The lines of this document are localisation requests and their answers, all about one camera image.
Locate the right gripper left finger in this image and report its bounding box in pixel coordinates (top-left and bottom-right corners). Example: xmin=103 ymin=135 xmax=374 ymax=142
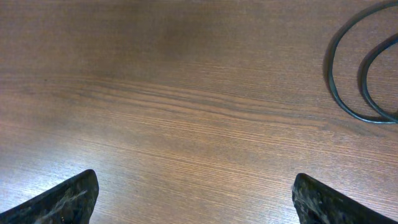
xmin=1 ymin=169 xmax=99 ymax=224

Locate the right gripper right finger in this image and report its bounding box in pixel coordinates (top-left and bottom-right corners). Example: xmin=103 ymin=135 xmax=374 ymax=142
xmin=292 ymin=173 xmax=397 ymax=224

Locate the black usb cable short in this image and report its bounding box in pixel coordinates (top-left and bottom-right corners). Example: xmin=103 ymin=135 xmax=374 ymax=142
xmin=323 ymin=0 xmax=397 ymax=124

